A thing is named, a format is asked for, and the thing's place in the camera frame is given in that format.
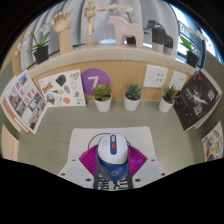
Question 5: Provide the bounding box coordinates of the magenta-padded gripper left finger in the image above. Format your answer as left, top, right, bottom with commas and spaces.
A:
57, 145, 101, 190

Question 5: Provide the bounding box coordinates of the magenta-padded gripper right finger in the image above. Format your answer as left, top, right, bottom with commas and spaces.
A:
126, 145, 167, 190

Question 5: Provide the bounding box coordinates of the blue and white computer mouse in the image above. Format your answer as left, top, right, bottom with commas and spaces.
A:
96, 133, 130, 183

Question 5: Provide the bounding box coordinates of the white printed mouse pad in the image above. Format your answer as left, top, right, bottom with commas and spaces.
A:
64, 125, 158, 191

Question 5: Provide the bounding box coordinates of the small succulent in white pot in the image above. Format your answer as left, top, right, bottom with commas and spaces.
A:
123, 83, 143, 112
158, 84, 179, 114
92, 83, 113, 113

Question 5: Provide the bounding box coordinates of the colourful illustrated card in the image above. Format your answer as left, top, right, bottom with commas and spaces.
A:
201, 120, 224, 163

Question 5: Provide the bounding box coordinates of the white sticker sheet card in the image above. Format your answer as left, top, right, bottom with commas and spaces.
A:
38, 68, 87, 108

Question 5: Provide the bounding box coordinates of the photo-cover magazine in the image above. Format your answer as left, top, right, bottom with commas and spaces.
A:
3, 68, 48, 135

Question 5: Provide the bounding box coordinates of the black-cover book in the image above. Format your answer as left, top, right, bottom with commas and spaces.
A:
172, 69, 223, 131

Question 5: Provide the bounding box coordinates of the purple round number sign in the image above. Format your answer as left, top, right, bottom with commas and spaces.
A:
80, 67, 112, 97

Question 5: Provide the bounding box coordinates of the wooden desk back ledge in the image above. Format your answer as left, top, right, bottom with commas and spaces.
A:
26, 44, 201, 104

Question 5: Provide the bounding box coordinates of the green desk partition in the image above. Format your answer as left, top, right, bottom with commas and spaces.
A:
0, 63, 16, 101
199, 49, 224, 134

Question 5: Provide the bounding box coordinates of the black horse figure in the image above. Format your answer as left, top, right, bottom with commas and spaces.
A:
146, 19, 175, 56

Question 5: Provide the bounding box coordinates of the wooden hand model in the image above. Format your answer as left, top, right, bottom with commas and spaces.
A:
50, 8, 75, 55

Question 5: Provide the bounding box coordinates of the pink horse figure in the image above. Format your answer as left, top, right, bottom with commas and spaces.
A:
107, 15, 144, 49

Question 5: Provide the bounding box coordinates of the window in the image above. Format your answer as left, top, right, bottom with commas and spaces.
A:
169, 6, 224, 68

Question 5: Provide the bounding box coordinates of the grey curtain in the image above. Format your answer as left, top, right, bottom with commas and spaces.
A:
19, 0, 181, 68

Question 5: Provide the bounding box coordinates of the wooden artist mannequin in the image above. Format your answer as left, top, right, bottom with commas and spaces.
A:
83, 0, 107, 46

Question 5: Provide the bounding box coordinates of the white wall socket plate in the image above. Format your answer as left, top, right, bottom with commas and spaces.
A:
168, 70, 188, 92
143, 64, 169, 89

